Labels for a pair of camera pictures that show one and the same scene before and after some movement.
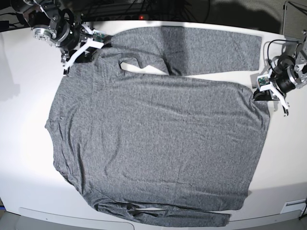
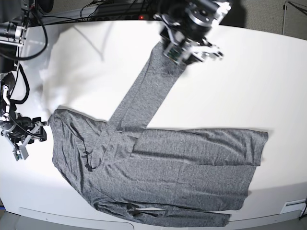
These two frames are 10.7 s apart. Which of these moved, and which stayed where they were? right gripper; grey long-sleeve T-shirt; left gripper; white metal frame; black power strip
Moved: left gripper; right gripper; grey long-sleeve T-shirt
Stayed: white metal frame; black power strip
